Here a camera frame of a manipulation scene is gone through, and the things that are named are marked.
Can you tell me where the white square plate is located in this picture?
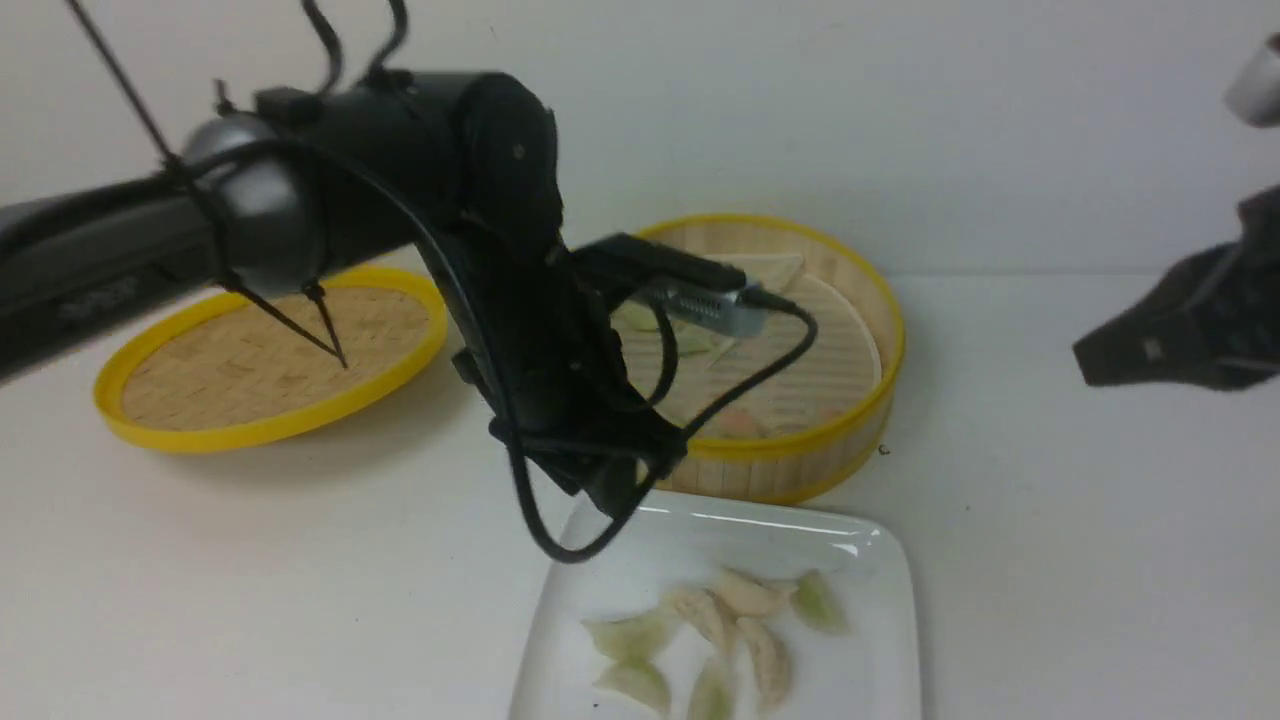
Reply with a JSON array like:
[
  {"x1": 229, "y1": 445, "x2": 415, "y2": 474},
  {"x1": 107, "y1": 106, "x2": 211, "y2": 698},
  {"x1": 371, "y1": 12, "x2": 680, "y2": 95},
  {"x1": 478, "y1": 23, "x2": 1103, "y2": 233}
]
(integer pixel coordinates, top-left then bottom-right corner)
[{"x1": 508, "y1": 492, "x2": 922, "y2": 719}]

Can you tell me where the green dumpling plate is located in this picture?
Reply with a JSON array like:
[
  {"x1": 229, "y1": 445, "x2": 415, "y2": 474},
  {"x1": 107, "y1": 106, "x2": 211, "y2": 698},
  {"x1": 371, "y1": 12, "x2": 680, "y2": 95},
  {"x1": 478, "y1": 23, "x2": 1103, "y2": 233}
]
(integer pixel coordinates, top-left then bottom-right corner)
[
  {"x1": 685, "y1": 657, "x2": 736, "y2": 720},
  {"x1": 593, "y1": 659, "x2": 672, "y2": 719},
  {"x1": 788, "y1": 570, "x2": 852, "y2": 637}
]

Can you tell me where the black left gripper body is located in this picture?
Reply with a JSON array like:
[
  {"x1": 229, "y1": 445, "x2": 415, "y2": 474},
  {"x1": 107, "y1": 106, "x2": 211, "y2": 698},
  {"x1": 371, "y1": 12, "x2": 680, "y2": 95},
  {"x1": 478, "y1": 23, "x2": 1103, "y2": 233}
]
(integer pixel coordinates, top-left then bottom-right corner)
[{"x1": 419, "y1": 225, "x2": 685, "y2": 518}]

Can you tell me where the green dumpling plate bottom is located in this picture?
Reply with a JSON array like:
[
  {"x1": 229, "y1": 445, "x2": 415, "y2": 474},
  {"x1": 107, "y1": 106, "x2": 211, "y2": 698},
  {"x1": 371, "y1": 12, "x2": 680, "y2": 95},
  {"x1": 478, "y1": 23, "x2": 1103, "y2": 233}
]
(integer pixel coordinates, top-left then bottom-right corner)
[{"x1": 685, "y1": 657, "x2": 736, "y2": 720}]

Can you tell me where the pink dumpling in steamer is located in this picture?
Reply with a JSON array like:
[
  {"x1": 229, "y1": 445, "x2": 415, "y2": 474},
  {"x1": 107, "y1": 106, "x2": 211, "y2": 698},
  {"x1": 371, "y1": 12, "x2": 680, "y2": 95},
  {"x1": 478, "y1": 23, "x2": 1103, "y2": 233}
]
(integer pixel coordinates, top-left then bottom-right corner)
[{"x1": 713, "y1": 406, "x2": 769, "y2": 439}]

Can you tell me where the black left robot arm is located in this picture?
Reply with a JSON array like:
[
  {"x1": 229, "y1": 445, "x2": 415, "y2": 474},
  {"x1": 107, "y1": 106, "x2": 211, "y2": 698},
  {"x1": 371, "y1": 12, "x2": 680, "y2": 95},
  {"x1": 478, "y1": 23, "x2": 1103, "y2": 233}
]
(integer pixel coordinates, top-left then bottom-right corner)
[{"x1": 1, "y1": 70, "x2": 687, "y2": 518}]

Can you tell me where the yellow rimmed bamboo steamer basket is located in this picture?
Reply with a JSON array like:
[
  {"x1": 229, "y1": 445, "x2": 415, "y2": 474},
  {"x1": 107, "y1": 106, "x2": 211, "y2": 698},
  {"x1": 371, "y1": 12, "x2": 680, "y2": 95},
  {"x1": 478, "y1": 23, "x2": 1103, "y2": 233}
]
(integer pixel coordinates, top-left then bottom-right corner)
[{"x1": 643, "y1": 214, "x2": 905, "y2": 505}]

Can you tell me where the green dumpling plate left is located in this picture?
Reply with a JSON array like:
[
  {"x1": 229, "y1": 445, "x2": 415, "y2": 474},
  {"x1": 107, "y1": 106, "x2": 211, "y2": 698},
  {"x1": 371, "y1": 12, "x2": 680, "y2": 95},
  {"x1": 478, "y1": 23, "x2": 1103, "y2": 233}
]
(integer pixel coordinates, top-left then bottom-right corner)
[{"x1": 593, "y1": 659, "x2": 672, "y2": 719}]

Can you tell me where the white dumpling plate top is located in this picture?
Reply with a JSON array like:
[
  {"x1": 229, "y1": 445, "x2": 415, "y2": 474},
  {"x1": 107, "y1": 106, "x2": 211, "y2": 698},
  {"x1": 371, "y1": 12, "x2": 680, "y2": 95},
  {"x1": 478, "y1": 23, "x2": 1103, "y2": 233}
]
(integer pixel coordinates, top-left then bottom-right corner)
[{"x1": 710, "y1": 568, "x2": 797, "y2": 618}]

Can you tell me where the white dumpling plate lower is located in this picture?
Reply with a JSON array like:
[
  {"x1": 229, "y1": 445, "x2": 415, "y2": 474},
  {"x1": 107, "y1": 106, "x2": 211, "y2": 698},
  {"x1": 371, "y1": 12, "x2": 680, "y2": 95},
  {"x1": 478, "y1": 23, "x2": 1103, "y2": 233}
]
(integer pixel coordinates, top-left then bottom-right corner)
[{"x1": 736, "y1": 618, "x2": 794, "y2": 715}]

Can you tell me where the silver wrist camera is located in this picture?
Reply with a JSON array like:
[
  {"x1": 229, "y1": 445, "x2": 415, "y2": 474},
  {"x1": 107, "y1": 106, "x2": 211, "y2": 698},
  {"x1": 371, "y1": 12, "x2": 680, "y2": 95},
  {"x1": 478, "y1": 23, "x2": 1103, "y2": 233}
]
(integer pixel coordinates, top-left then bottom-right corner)
[{"x1": 570, "y1": 233, "x2": 768, "y2": 338}]

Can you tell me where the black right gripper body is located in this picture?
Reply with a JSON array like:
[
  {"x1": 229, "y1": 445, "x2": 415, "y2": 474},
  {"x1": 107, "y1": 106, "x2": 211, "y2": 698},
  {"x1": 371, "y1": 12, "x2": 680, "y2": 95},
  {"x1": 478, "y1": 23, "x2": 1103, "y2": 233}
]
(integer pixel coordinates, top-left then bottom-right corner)
[{"x1": 1071, "y1": 186, "x2": 1279, "y2": 392}]

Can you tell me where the white dumpling plate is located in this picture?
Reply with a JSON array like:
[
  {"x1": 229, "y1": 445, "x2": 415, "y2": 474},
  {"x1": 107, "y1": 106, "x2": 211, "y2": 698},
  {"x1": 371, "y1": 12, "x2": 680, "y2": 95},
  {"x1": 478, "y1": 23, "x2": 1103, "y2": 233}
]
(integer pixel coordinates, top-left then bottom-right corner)
[
  {"x1": 663, "y1": 587, "x2": 737, "y2": 659},
  {"x1": 736, "y1": 618, "x2": 794, "y2": 715},
  {"x1": 710, "y1": 568, "x2": 797, "y2": 618}
]

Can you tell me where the yellow rimmed bamboo steamer lid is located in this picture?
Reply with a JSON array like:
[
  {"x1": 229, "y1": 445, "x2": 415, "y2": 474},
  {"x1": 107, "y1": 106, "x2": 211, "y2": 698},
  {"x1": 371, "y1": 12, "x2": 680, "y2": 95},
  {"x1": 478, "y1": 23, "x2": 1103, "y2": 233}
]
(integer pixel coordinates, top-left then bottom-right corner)
[{"x1": 93, "y1": 266, "x2": 449, "y2": 454}]

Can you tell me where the white dumpling plate centre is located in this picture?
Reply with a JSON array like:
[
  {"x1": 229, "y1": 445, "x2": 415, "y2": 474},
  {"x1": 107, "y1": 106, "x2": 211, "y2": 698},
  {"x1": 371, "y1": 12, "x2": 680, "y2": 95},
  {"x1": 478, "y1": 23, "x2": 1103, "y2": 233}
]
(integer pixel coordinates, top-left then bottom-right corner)
[{"x1": 663, "y1": 587, "x2": 737, "y2": 659}]

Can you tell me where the green dumpling plate right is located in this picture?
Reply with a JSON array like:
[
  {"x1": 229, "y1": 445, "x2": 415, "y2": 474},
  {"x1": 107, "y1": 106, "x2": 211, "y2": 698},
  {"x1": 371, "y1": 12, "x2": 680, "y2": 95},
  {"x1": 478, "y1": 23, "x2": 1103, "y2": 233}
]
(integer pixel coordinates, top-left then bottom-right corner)
[{"x1": 788, "y1": 570, "x2": 852, "y2": 637}]

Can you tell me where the black camera cable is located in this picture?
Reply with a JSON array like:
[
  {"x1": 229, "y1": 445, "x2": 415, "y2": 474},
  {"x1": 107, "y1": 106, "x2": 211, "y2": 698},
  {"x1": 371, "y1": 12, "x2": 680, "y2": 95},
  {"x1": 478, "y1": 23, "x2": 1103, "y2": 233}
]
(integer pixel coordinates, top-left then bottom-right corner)
[{"x1": 506, "y1": 290, "x2": 819, "y2": 564}]

